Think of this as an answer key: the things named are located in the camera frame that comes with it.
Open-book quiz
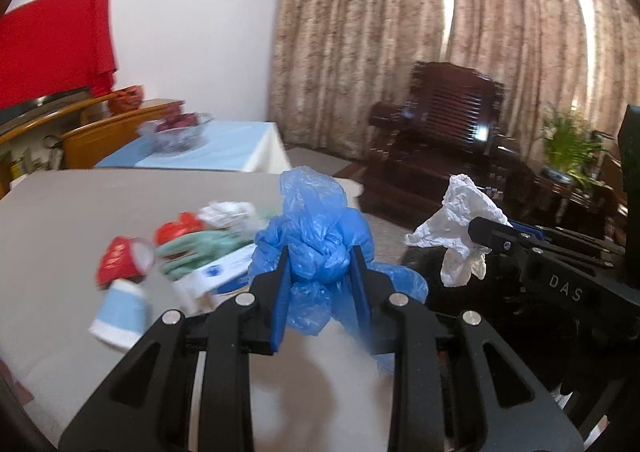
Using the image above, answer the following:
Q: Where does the white tissue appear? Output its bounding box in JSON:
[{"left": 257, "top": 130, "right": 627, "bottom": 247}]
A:
[{"left": 405, "top": 174, "right": 511, "bottom": 287}]

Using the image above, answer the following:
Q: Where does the blue plastic bag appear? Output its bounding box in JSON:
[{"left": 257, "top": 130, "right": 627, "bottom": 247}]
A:
[{"left": 248, "top": 167, "right": 427, "bottom": 354}]

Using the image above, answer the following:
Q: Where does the dark wooden side table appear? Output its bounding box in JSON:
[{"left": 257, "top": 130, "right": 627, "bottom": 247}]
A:
[{"left": 503, "top": 169, "right": 627, "bottom": 245}]

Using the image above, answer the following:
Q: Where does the white blue medicine box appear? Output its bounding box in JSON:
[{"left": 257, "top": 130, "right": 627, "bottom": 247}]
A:
[{"left": 172, "top": 244, "right": 256, "bottom": 316}]

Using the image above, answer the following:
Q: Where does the potted green plant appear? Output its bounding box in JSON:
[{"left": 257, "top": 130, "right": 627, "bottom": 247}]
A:
[{"left": 539, "top": 106, "right": 603, "bottom": 194}]

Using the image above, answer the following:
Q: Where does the green rubber glove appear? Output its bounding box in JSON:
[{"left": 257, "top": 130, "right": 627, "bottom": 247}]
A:
[{"left": 155, "top": 230, "right": 250, "bottom": 281}]

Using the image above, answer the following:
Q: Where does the small crumpled white paper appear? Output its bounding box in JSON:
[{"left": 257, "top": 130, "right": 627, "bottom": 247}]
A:
[{"left": 196, "top": 201, "right": 260, "bottom": 232}]

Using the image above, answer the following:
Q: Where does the dark wooden armchair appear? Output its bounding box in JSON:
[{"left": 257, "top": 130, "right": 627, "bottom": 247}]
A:
[{"left": 359, "top": 61, "right": 522, "bottom": 227}]

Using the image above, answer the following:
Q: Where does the red crumpled wrapper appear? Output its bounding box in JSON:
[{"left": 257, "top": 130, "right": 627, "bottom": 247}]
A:
[{"left": 154, "top": 212, "right": 205, "bottom": 246}]

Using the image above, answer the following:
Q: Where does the red paper cup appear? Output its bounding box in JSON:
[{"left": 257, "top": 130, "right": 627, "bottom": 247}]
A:
[{"left": 96, "top": 236, "right": 155, "bottom": 288}]

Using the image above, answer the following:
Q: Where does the light blue tablecloth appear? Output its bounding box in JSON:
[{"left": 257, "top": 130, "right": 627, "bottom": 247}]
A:
[{"left": 94, "top": 120, "right": 291, "bottom": 175}]

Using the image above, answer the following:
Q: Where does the glass fruit bowl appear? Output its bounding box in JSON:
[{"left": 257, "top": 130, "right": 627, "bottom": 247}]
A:
[{"left": 137, "top": 113, "right": 213, "bottom": 154}]

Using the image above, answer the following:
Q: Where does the floral beige curtain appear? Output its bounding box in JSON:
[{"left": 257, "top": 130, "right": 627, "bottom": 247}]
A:
[{"left": 269, "top": 0, "right": 639, "bottom": 160}]

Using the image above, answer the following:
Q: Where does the red apple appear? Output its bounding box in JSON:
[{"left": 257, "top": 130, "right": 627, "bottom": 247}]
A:
[{"left": 155, "top": 113, "right": 200, "bottom": 132}]

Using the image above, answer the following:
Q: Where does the wooden tv cabinet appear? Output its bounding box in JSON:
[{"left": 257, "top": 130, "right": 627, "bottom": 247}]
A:
[{"left": 1, "top": 91, "right": 184, "bottom": 169}]

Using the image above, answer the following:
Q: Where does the red basket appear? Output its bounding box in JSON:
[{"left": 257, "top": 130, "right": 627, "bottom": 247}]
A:
[{"left": 107, "top": 85, "right": 143, "bottom": 115}]

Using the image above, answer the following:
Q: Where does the red cloth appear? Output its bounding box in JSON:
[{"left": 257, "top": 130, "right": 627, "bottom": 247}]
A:
[{"left": 0, "top": 0, "right": 117, "bottom": 108}]

